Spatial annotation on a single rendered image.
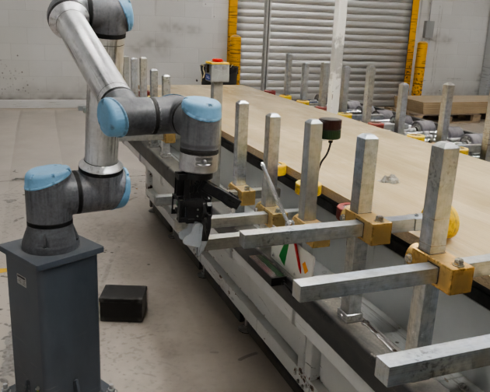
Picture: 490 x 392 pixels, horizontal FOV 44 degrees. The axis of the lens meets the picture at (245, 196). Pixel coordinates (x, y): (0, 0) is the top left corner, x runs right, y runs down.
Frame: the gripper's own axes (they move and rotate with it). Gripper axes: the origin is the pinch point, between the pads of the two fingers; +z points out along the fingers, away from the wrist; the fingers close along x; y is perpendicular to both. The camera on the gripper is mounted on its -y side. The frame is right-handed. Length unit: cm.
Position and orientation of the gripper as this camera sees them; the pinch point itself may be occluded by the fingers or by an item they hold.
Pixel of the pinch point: (201, 250)
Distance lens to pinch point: 149.0
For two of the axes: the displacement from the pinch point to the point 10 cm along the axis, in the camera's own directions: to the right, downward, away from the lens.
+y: -9.3, 0.3, -3.6
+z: -0.8, 9.6, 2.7
